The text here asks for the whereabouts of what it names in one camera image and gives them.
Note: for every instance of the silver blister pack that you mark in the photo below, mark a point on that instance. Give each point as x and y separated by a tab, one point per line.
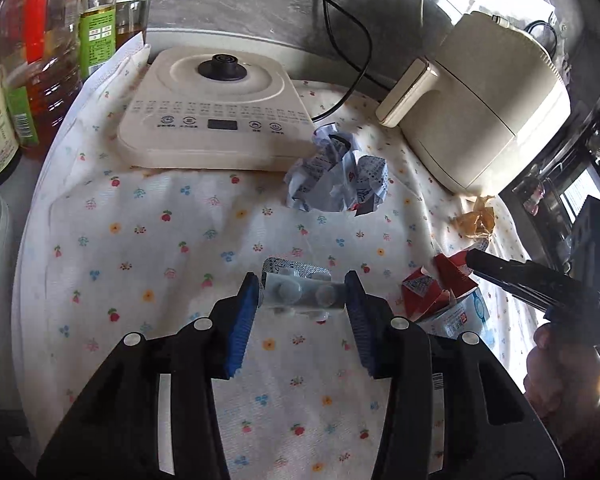
300	292

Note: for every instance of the blue white medicine box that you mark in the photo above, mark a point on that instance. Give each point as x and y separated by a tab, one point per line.
462	315

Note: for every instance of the cream air fryer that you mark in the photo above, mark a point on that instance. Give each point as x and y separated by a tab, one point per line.
490	105

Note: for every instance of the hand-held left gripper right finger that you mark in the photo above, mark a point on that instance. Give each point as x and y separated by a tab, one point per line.
362	325

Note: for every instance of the crumpled blue printed paper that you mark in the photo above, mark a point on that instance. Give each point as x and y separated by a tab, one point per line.
335	175

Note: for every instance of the person's right hand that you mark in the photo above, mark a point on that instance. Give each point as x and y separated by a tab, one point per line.
565	380

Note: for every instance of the floral tablecloth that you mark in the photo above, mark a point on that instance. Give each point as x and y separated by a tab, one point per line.
170	240

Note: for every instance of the steel faucet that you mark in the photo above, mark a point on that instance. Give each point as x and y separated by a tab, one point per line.
534	196

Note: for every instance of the crumpled brown paper bag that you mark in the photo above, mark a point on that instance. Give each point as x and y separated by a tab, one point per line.
475	220

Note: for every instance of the row of condiment bottles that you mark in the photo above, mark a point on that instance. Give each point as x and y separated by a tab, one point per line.
40	60

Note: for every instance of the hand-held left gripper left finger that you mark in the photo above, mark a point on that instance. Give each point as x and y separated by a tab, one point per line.
242	325

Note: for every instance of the crushed red white carton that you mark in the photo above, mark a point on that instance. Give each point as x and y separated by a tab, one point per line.
430	285

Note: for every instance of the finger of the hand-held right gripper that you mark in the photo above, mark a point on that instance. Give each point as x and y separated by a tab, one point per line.
530	282

